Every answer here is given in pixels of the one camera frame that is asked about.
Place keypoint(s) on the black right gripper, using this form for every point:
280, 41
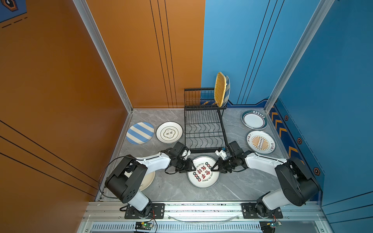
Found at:
220, 166

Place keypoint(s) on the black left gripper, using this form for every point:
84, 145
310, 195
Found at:
190, 163

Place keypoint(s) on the white plate red characters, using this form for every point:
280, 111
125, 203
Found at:
203, 176

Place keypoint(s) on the white flower outline plate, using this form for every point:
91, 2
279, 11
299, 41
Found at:
169, 132

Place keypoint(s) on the cream floral plate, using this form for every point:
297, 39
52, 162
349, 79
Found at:
147, 181

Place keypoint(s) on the orange sunburst plate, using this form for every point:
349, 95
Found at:
261, 142

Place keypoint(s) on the blue striped plate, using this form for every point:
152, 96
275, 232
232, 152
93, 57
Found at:
140, 133
227, 92

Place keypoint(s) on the yellow woven tray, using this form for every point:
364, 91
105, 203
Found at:
220, 89

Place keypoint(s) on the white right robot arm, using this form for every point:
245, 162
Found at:
297, 183

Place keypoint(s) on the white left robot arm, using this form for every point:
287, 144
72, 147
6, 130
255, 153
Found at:
125, 180

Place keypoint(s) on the green rimmed white plate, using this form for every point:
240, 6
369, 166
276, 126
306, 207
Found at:
254, 120

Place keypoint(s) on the green circuit board left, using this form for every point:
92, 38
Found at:
144, 227

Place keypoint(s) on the circuit board right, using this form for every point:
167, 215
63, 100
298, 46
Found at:
269, 226

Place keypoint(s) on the black wire dish rack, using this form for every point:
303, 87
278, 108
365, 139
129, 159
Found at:
204, 128

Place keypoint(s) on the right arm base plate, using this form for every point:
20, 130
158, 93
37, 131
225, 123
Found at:
257, 210

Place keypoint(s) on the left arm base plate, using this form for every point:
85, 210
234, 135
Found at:
152, 210

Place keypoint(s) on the aluminium front rail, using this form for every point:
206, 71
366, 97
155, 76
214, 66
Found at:
203, 217

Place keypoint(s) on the aluminium corner post right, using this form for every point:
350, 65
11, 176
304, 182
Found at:
310, 31

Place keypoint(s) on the aluminium corner post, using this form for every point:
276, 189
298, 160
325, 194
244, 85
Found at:
96, 37
310, 31

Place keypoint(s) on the aluminium corner post left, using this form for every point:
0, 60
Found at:
96, 37

